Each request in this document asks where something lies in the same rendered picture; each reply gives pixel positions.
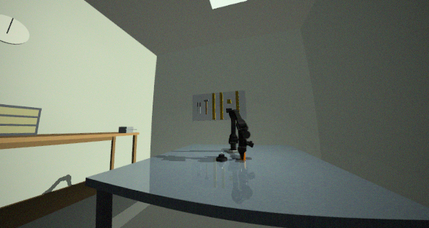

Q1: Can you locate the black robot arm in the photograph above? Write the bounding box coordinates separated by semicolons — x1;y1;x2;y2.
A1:
229;109;254;150

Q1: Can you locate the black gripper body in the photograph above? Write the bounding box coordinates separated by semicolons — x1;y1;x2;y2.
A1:
238;138;246;151

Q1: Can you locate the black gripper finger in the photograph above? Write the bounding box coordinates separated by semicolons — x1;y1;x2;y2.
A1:
238;151;245;159

